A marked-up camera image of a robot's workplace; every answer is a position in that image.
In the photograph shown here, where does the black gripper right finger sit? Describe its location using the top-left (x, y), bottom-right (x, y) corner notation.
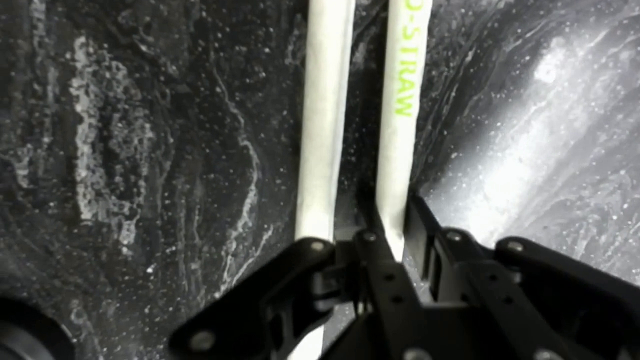
top-left (403, 192), bottom-right (640, 360)

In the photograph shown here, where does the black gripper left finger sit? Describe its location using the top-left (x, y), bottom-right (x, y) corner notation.
top-left (168, 230), bottom-right (428, 360)

